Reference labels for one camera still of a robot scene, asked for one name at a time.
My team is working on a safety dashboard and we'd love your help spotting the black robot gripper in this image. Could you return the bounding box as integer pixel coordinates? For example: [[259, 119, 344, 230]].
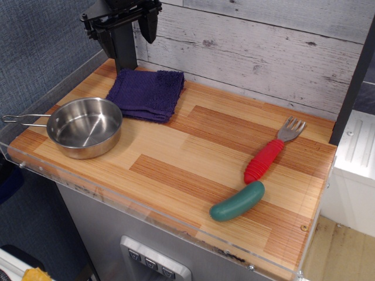
[[81, 1, 162, 57]]

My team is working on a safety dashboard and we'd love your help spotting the silver toy fridge cabinet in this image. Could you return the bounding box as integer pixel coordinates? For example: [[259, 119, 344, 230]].
[[58, 184, 295, 280]]

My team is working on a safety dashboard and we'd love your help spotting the dark right frame post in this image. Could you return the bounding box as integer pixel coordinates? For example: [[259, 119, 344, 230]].
[[329, 17, 374, 146]]

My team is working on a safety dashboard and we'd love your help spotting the small steel pot with handle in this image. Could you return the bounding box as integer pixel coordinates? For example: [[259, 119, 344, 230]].
[[1, 97, 123, 159]]

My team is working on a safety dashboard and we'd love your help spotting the green toy cucumber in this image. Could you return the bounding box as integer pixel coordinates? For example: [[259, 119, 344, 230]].
[[209, 181, 265, 222]]

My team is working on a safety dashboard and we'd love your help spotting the silver dispenser button panel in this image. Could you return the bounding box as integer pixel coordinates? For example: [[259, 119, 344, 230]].
[[120, 235, 192, 280]]

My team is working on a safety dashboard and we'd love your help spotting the clear acrylic table guard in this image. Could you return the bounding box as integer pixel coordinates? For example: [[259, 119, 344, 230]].
[[0, 49, 338, 281]]

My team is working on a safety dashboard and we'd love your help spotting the yellow object at bottom left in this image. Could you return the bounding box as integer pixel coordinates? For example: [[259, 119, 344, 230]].
[[21, 268, 53, 281]]

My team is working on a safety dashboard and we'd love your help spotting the folded purple cloth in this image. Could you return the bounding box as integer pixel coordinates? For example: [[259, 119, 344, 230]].
[[106, 69, 185, 124]]

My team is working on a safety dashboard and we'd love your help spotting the white aluminium rail block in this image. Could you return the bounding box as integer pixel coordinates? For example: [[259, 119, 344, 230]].
[[321, 110, 374, 236]]

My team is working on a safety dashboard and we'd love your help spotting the dark vertical corner post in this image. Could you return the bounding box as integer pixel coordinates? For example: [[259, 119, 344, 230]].
[[111, 23, 138, 73]]

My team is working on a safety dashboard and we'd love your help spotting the fork with red handle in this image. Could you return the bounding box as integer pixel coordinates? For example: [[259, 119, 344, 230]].
[[244, 116, 306, 184]]

